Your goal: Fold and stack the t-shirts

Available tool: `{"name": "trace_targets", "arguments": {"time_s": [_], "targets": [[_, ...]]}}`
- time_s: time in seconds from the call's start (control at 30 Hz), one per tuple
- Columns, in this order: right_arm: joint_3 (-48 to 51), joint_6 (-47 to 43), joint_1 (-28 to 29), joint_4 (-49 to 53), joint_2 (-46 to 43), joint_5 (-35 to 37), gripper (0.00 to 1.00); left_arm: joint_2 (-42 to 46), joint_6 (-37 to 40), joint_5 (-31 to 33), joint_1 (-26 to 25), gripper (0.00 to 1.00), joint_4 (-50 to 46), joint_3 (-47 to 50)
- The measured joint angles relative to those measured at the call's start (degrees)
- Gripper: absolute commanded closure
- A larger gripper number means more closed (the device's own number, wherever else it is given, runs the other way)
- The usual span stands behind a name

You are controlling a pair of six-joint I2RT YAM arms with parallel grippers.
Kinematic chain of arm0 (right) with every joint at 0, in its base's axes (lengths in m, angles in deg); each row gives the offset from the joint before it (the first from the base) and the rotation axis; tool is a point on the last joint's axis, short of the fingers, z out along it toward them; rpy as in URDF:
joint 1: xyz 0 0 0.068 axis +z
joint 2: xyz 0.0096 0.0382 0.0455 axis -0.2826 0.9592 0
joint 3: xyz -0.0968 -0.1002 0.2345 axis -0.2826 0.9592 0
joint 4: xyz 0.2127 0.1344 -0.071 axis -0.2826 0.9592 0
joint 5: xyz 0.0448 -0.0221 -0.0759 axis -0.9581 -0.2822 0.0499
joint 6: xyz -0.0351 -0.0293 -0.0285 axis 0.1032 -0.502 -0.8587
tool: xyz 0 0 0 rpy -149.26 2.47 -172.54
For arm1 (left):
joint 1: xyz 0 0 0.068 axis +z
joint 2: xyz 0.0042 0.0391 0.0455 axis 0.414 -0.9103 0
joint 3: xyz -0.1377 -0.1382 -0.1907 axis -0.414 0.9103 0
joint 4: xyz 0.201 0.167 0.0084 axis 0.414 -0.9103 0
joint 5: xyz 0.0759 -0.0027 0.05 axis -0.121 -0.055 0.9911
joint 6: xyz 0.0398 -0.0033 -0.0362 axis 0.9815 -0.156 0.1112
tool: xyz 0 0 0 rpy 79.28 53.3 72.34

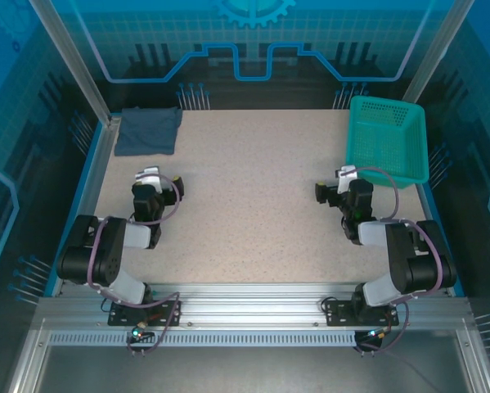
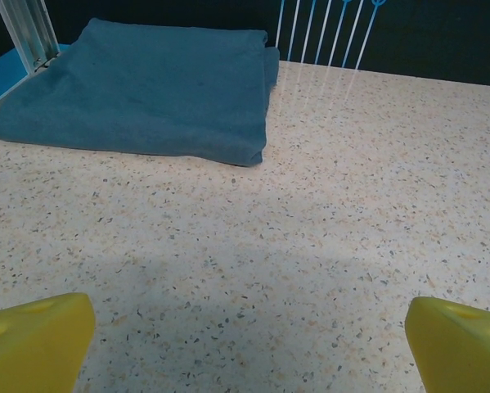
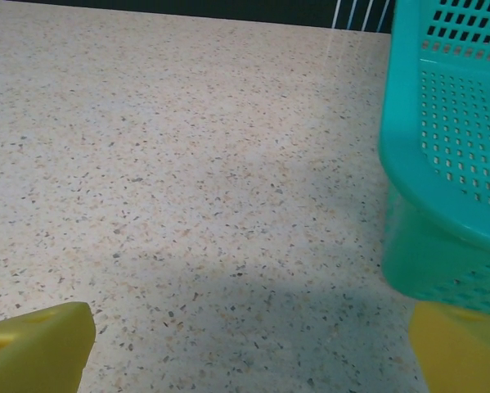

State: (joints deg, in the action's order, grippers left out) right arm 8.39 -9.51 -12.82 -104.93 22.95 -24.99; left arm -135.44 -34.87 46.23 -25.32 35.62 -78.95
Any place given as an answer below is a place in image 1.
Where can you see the aluminium frame post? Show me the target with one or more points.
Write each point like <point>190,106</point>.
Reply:
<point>77,61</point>
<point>437,53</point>

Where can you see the aluminium table side rail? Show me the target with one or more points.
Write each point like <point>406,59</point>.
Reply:
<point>101,159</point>

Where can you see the grey metal bottom panel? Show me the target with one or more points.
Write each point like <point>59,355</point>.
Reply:
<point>248,372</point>

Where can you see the blue t-shirt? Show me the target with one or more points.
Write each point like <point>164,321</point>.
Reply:
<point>146,131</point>

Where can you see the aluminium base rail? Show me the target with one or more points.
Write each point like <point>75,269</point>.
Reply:
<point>248,303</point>

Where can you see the teal plastic basket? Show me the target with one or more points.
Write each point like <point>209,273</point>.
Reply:
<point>385,139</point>

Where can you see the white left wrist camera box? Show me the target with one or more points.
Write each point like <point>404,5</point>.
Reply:
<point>146,174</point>

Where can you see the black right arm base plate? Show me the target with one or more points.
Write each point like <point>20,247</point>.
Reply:
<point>338,313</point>

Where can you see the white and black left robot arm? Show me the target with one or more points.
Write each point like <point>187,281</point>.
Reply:
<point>105,254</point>

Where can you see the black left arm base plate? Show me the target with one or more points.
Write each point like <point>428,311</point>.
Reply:
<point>122,317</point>

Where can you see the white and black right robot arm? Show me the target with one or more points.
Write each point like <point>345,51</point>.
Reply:
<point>412,262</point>

